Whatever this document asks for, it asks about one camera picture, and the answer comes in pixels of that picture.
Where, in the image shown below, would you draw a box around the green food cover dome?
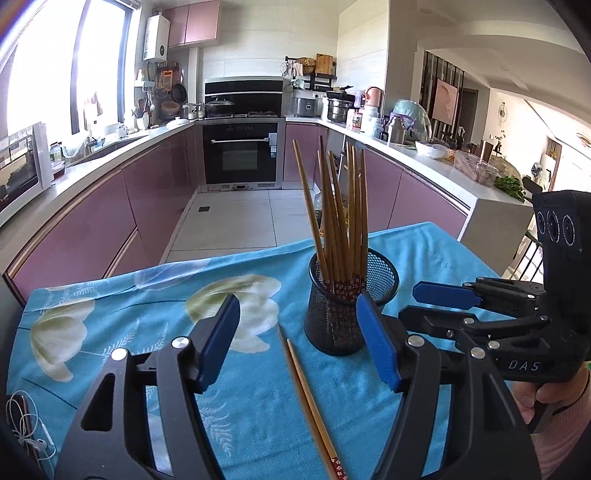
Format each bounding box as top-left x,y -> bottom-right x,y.
392,99 -> 432,144

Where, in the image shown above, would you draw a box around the silver rice cooker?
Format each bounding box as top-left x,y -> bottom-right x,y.
290,96 -> 321,118

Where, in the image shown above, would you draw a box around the white microwave oven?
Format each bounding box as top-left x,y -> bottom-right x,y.
0,122 -> 54,222

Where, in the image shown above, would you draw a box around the framed wall picture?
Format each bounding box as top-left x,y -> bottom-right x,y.
431,78 -> 459,125

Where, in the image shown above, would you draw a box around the stainless steel pot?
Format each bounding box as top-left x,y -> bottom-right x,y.
326,90 -> 354,124

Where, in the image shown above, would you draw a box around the person's right forearm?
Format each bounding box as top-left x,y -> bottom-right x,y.
538,392 -> 591,480

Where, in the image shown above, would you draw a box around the lidded wok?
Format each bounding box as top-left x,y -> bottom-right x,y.
205,97 -> 236,117

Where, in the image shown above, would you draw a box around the pink kitchen base cabinets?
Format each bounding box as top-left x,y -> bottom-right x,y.
9,122 -> 469,301

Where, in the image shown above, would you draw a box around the green leafy vegetables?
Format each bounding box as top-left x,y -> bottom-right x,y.
494,175 -> 527,201

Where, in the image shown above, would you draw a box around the pink wall cabinets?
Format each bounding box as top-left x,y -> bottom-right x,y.
164,0 -> 221,49

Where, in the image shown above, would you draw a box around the white wired earphones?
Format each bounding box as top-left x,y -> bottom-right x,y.
6,392 -> 56,462

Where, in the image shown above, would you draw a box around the black mesh utensil holder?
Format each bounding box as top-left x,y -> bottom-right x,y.
304,248 -> 400,356

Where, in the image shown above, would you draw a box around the white kitchen countertop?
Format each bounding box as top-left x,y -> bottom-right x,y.
0,115 -> 536,278

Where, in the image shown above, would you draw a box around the red-handled wooden chopstick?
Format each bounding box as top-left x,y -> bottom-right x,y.
286,339 -> 348,480
277,324 -> 340,480
293,140 -> 331,282

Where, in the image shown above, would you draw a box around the person's right hand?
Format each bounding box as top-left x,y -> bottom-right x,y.
512,369 -> 591,428

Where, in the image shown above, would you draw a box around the white water heater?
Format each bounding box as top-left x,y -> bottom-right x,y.
143,14 -> 169,62

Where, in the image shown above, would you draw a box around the steel thermos jug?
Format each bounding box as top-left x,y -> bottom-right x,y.
387,115 -> 407,145

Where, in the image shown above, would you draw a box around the blue floral tablecloth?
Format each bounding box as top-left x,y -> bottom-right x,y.
7,222 -> 522,480

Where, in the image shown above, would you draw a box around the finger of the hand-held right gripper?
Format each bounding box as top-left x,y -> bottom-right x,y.
412,277 -> 550,320
398,305 -> 551,357

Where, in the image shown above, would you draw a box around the black kitchen shelf rack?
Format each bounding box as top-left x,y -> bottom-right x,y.
284,53 -> 338,90

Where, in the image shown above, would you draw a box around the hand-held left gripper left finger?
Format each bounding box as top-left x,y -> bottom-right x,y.
54,294 -> 242,480

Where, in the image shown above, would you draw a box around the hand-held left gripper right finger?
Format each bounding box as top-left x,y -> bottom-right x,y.
355,293 -> 542,480

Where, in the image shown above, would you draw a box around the black built-in oven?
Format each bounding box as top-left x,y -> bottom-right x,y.
202,121 -> 282,190

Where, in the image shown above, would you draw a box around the bundle of wooden chopsticks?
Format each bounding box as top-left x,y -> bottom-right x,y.
316,135 -> 370,296

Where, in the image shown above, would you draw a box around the kitchen window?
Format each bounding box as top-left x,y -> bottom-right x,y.
0,0 -> 139,144

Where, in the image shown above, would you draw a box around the clear plastic container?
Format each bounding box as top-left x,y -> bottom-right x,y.
454,151 -> 499,185

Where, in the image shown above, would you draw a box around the black range hood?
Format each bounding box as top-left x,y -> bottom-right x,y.
204,78 -> 284,116

